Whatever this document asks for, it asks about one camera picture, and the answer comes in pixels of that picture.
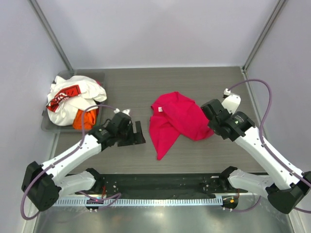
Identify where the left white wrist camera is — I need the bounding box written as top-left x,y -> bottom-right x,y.
113,108 -> 131,116

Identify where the white t shirt red print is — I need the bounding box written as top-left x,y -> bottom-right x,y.
46,75 -> 107,126

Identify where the pink t shirt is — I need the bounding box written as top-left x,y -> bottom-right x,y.
149,92 -> 214,160

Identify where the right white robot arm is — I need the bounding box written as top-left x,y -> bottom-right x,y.
201,98 -> 311,214

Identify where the left aluminium frame post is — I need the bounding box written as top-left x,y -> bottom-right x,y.
28,0 -> 74,74

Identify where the clear plastic bin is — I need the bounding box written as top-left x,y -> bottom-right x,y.
41,69 -> 106,133

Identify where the right aluminium frame post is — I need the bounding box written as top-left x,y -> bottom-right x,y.
241,0 -> 288,74

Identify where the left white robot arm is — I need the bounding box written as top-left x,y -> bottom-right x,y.
21,111 -> 146,212

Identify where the white slotted cable duct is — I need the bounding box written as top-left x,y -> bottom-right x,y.
53,196 -> 223,207

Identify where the aluminium frame post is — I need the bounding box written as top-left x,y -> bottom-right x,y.
28,0 -> 74,74
241,0 -> 288,74

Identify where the orange t shirt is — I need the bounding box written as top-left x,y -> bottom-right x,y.
72,109 -> 99,130

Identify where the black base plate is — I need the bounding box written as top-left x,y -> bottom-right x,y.
84,173 -> 246,200

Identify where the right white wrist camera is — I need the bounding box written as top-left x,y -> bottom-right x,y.
222,88 -> 241,114

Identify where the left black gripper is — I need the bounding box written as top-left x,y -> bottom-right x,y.
116,120 -> 145,146

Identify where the aluminium front rail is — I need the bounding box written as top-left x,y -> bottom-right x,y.
29,176 -> 296,199

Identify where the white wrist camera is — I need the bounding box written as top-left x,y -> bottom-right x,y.
222,88 -> 241,114
113,108 -> 131,116

